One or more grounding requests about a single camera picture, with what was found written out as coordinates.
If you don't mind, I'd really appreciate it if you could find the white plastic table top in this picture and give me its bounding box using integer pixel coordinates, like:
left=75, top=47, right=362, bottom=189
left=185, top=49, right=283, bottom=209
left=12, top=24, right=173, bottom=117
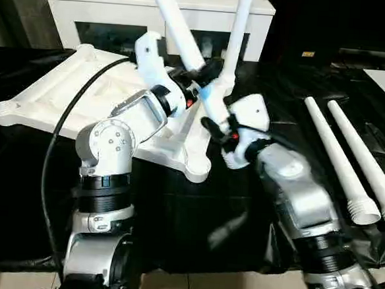
left=0, top=37, right=239, bottom=187

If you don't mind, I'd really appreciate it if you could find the white sideboard cabinet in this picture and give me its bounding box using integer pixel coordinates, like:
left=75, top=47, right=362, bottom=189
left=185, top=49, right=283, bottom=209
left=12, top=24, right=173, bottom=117
left=42, top=0, right=277, bottom=64

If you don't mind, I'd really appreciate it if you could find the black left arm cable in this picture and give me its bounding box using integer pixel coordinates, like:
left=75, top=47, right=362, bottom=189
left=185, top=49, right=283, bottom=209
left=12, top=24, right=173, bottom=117
left=36, top=51, right=133, bottom=279

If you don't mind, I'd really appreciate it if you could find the black table mat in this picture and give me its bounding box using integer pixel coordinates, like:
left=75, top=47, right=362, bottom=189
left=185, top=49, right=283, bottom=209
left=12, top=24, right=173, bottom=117
left=0, top=41, right=385, bottom=289

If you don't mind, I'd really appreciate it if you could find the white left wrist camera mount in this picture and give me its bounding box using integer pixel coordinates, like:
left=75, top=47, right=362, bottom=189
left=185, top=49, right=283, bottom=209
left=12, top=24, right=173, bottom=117
left=129, top=30, right=196, bottom=119

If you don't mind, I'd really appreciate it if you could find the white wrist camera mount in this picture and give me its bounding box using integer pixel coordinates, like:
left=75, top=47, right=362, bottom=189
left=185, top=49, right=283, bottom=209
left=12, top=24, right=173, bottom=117
left=222, top=92, right=271, bottom=172
left=129, top=30, right=196, bottom=119

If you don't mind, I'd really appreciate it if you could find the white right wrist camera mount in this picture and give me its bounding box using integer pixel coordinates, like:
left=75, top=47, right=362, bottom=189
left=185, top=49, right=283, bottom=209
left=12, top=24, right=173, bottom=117
left=222, top=92, right=271, bottom=172

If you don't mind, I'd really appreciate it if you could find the white plastic table leg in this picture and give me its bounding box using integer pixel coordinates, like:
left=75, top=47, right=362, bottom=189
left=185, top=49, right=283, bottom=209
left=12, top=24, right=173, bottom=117
left=216, top=0, right=256, bottom=100
left=137, top=0, right=239, bottom=129
left=318, top=100, right=385, bottom=231
left=295, top=96, right=385, bottom=227

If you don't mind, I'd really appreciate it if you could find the white jar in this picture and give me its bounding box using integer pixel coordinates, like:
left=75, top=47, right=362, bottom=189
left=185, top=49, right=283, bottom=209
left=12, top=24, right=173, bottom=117
left=198, top=35, right=214, bottom=56

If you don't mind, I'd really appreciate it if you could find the grey pleated curtain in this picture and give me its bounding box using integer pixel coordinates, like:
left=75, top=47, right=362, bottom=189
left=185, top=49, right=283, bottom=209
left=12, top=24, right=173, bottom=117
left=0, top=0, right=65, bottom=52

